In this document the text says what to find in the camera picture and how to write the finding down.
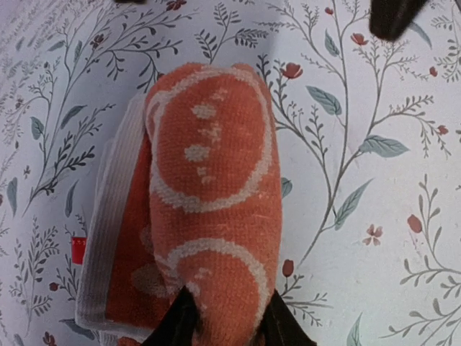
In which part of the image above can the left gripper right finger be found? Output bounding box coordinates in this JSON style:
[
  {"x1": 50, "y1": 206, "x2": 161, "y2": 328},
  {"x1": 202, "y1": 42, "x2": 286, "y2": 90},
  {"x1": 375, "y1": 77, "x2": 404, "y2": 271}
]
[{"x1": 261, "y1": 290, "x2": 317, "y2": 346}]

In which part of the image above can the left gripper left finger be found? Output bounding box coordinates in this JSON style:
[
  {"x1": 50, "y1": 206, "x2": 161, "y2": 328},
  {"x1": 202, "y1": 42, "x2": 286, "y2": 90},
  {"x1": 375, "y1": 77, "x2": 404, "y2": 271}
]
[{"x1": 142, "y1": 286, "x2": 198, "y2": 346}]

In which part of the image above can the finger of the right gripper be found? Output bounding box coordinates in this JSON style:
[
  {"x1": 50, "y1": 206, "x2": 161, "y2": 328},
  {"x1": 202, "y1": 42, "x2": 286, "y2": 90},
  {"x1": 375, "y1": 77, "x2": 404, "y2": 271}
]
[{"x1": 369, "y1": 0, "x2": 428, "y2": 39}]

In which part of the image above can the orange rabbit pattern towel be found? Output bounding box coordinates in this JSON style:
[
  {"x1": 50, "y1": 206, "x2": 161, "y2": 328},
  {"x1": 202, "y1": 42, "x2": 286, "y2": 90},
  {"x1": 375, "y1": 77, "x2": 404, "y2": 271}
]
[{"x1": 75, "y1": 63, "x2": 282, "y2": 345}]

